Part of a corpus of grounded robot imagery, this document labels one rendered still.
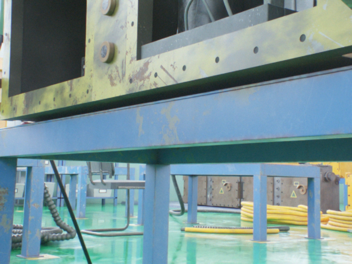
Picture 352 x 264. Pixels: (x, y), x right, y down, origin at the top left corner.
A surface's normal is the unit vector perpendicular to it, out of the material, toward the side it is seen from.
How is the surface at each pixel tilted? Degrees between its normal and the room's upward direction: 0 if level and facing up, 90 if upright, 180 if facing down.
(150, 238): 90
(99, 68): 90
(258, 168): 90
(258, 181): 90
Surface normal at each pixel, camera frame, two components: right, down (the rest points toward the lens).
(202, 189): -0.79, -0.07
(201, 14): -0.33, -0.09
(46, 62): 0.59, -0.06
